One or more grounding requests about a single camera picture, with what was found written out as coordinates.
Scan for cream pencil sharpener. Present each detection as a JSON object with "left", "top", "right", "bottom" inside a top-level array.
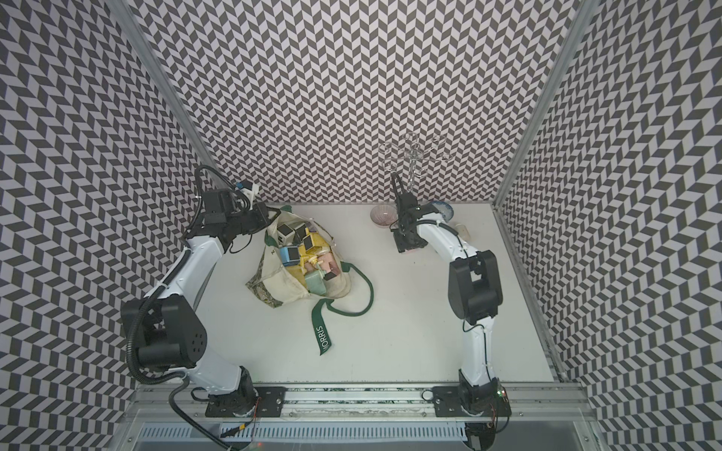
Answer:
[{"left": 454, "top": 224, "right": 471, "bottom": 242}]

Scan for cream tote bag green handles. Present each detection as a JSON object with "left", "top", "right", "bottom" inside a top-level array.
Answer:
[{"left": 246, "top": 206, "right": 375, "bottom": 355}]

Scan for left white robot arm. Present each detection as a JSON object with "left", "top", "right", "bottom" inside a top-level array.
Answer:
[{"left": 121, "top": 202, "right": 280, "bottom": 417}]

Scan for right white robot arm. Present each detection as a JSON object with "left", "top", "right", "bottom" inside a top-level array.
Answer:
[{"left": 393, "top": 204, "right": 511, "bottom": 419}]

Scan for blue pencil sharpener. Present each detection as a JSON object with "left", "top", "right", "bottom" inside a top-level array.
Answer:
[{"left": 279, "top": 245, "right": 301, "bottom": 267}]

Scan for pink pencil sharpener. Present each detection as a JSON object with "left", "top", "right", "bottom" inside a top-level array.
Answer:
[{"left": 316, "top": 252, "right": 341, "bottom": 281}]

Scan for yellow pencil sharpener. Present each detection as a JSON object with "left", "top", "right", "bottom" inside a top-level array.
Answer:
[{"left": 298, "top": 227, "right": 331, "bottom": 264}]

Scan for pink ceramic bowl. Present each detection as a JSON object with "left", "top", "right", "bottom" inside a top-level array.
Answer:
[{"left": 370, "top": 204, "right": 398, "bottom": 227}]

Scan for blue white ceramic bowl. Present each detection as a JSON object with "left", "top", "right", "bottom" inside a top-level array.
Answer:
[{"left": 432, "top": 200, "right": 454, "bottom": 223}]

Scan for clear glass mug tree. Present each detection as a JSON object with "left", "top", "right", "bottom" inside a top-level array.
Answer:
[{"left": 380, "top": 133, "right": 450, "bottom": 200}]

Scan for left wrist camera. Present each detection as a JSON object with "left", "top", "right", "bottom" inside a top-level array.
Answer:
[{"left": 200, "top": 180, "right": 259, "bottom": 224}]

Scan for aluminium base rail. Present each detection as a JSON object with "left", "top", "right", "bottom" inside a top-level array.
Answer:
[{"left": 123, "top": 382, "right": 605, "bottom": 451}]

